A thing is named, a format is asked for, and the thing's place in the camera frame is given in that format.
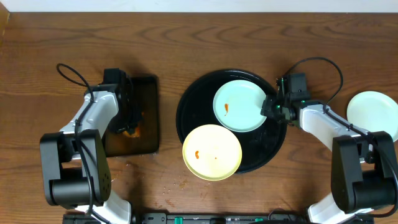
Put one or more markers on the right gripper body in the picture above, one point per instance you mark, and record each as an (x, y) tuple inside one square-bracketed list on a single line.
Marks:
[(274, 108)]

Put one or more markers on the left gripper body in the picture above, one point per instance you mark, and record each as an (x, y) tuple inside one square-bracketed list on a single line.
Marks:
[(125, 121)]

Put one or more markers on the orange green sponge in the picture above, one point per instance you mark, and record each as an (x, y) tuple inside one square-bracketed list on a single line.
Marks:
[(133, 129)]

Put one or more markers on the light blue plate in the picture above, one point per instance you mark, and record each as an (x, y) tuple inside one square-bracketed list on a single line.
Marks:
[(237, 106), (373, 111)]

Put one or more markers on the light blue plate top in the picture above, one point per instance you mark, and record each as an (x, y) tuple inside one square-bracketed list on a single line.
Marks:
[(373, 111)]

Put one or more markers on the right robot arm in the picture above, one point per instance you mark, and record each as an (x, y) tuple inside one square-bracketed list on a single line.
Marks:
[(363, 165)]

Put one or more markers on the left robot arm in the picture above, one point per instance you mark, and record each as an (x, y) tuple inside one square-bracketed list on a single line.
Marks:
[(75, 170)]

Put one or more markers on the black rectangular tray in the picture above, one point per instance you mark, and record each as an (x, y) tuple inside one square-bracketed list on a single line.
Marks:
[(147, 96)]

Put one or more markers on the round black tray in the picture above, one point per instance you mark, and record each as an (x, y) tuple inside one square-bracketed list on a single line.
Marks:
[(196, 109)]

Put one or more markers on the yellow plate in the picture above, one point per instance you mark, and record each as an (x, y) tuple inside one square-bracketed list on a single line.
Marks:
[(212, 152)]

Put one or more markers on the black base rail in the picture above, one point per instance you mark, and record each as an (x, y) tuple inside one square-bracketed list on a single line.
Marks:
[(162, 218)]

